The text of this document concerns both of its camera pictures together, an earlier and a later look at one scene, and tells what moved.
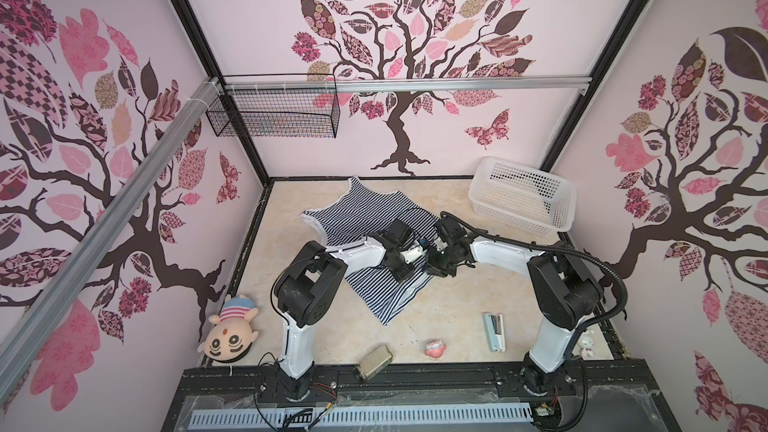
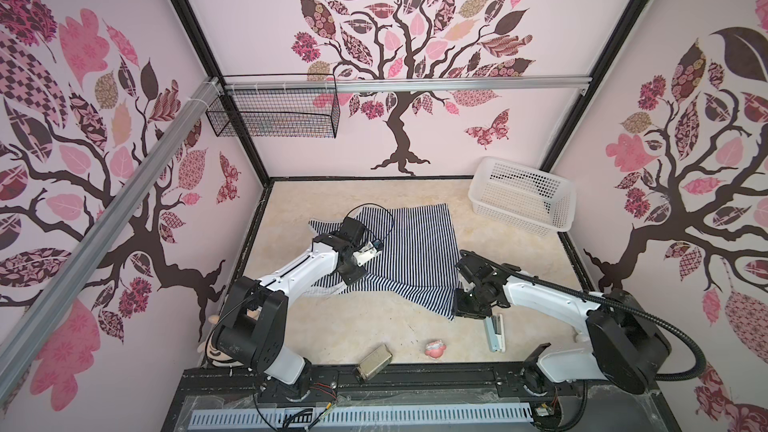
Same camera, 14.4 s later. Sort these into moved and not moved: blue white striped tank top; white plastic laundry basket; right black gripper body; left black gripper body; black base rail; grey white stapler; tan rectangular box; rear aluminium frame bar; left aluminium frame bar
Moved: left black gripper body; right black gripper body; blue white striped tank top
Not moved: white plastic laundry basket; grey white stapler; rear aluminium frame bar; black base rail; tan rectangular box; left aluminium frame bar
